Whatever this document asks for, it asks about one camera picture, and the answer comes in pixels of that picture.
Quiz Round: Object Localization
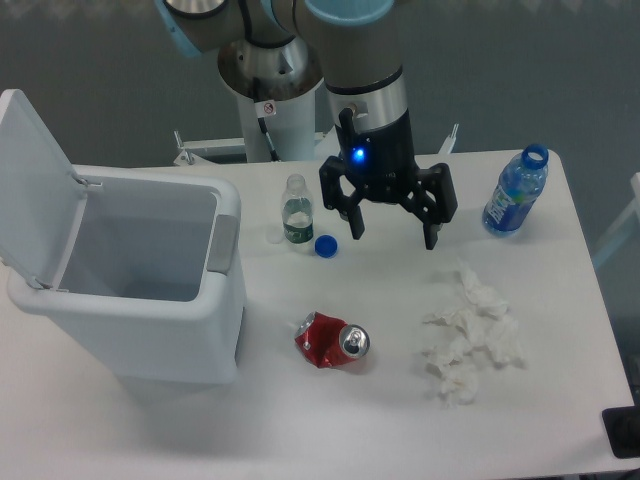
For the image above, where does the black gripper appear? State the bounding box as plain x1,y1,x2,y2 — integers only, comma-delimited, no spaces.
319,107,458,250

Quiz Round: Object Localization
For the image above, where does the crushed red soda can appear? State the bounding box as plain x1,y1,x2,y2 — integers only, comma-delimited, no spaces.
294,311,370,369

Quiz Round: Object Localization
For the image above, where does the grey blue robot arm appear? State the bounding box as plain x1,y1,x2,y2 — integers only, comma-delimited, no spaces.
156,1,458,248

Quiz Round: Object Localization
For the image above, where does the blue bottle cap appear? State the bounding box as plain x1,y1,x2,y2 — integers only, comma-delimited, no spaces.
314,234,338,259

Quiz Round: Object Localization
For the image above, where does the clear empty plastic bottle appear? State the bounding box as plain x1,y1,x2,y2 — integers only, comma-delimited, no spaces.
281,173,314,255

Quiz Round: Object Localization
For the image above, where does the blue plastic drink bottle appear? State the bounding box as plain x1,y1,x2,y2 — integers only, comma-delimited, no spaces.
482,143,549,237

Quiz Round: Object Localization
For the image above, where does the crumpled white tissue paper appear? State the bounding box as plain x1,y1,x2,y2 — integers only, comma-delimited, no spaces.
421,259,527,407

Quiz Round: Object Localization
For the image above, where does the white trash bin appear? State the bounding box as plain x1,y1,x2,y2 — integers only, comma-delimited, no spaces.
7,166,246,384

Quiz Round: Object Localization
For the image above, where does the black device at edge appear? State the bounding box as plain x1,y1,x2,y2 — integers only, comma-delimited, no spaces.
602,406,639,459

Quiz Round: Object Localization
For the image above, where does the white trash bin lid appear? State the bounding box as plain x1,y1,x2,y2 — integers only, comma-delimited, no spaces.
1,89,102,289

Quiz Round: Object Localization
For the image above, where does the black cable on pedestal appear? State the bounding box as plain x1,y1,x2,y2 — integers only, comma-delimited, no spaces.
253,77,281,162

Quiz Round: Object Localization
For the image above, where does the white frame at right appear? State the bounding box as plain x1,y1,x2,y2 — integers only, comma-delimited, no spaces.
591,172,639,270

